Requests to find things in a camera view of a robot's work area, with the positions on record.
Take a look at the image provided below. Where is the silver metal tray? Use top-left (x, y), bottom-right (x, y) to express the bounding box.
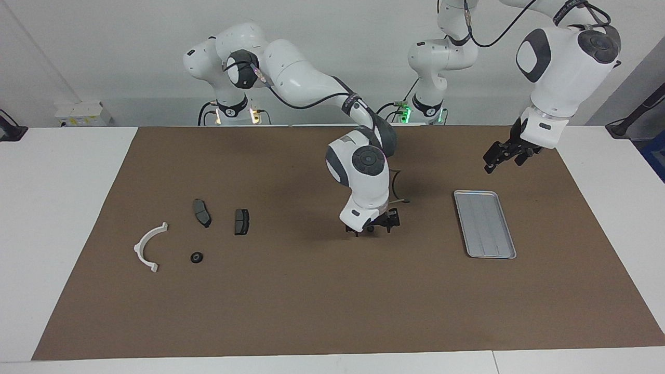
top-left (454, 190), bottom-right (517, 259)

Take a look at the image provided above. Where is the brown table mat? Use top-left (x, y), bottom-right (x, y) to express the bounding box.
top-left (31, 125), bottom-right (665, 362)

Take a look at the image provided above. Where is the black pole stand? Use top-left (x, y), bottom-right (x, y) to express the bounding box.
top-left (605, 83), bottom-right (665, 139)

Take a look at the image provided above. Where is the blue bin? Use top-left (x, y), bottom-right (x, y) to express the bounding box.
top-left (640, 143), bottom-right (665, 182)

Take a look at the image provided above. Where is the curved grey brake pad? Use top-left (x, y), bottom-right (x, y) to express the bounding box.
top-left (193, 199), bottom-right (212, 229)

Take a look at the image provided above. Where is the white power box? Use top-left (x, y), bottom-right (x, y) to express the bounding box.
top-left (55, 101), bottom-right (112, 127)

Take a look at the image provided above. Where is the black clamp stand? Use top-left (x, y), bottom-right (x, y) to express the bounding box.
top-left (0, 109), bottom-right (28, 142)

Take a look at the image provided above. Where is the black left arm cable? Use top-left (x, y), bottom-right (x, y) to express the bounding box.
top-left (464, 0), bottom-right (613, 48)

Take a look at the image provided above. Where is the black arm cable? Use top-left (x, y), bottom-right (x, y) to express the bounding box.
top-left (464, 0), bottom-right (613, 48)
top-left (223, 57), bottom-right (411, 204)

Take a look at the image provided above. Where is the black base cable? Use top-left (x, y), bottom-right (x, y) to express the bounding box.
top-left (370, 78), bottom-right (419, 124)
top-left (197, 101), bottom-right (221, 126)

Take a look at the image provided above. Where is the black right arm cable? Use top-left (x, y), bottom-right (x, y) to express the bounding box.
top-left (223, 57), bottom-right (411, 204)

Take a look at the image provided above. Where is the white semicircular bracket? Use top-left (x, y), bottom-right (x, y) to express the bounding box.
top-left (134, 222), bottom-right (169, 274)

